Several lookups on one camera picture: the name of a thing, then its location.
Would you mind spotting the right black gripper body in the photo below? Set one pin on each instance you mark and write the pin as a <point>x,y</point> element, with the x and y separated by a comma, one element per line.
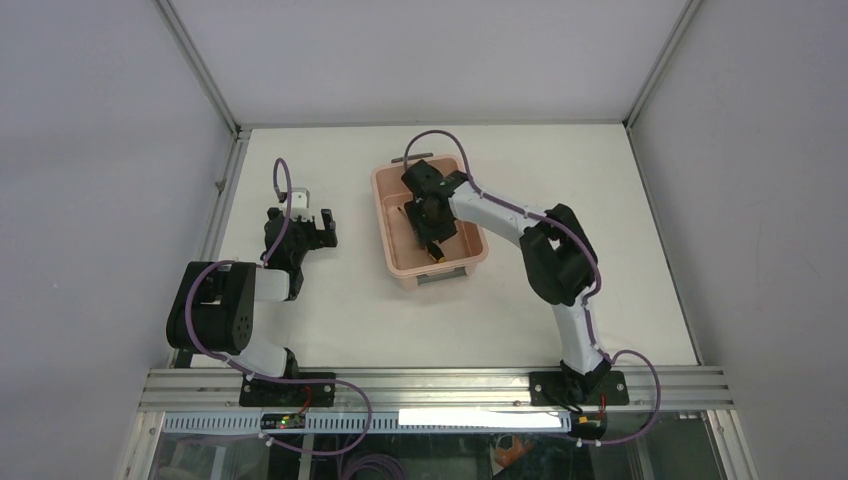
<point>423,201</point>

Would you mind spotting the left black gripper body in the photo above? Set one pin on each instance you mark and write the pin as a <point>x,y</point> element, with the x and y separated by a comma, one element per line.
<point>307,239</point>

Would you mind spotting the pink plastic bin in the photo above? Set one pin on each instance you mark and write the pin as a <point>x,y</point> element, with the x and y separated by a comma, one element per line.
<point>409,263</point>

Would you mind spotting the orange object below table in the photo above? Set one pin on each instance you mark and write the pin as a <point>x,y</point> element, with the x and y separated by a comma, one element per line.
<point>508,449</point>

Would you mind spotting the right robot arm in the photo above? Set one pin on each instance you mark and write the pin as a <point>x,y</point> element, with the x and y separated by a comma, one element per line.
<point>560,264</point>

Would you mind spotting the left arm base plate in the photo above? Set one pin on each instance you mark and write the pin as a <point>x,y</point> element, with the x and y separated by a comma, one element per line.
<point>318,392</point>

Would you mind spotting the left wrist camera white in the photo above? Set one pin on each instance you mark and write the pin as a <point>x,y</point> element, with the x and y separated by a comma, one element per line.
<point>298,198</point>

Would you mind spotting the aluminium frame rail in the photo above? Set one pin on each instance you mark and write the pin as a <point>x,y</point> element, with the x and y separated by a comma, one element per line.
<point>674,388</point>

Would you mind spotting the white slotted cable duct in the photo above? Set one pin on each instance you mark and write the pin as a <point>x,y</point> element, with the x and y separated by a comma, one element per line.
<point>403,421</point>

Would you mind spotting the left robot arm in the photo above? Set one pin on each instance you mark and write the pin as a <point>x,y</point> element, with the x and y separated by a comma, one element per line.
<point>213,310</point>

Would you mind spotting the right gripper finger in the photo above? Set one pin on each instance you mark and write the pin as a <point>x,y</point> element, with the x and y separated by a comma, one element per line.
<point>438,229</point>
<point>418,222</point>

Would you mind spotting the black yellow screwdriver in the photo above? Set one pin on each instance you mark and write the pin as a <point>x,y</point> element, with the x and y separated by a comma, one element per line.
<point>434,252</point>

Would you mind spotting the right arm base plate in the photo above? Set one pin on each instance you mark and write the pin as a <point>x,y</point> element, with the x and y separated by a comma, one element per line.
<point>551,388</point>

